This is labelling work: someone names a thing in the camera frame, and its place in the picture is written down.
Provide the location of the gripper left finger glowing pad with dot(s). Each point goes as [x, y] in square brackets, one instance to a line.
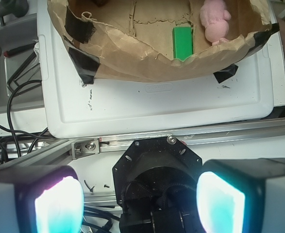
[40, 199]

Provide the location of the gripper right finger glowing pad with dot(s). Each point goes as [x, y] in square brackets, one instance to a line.
[242, 195]

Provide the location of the white plastic tray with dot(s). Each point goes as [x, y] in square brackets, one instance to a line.
[114, 107]

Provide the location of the green block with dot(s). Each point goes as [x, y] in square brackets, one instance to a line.
[182, 43]

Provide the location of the brown paper bag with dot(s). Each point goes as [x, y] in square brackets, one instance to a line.
[131, 40]

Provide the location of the pink plush toy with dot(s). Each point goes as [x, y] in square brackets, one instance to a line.
[214, 18]

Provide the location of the aluminium rail frame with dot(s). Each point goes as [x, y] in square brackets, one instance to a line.
[241, 140]

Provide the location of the metal corner bracket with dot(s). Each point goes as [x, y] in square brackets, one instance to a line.
[85, 147]

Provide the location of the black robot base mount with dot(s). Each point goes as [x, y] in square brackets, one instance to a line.
[155, 184]

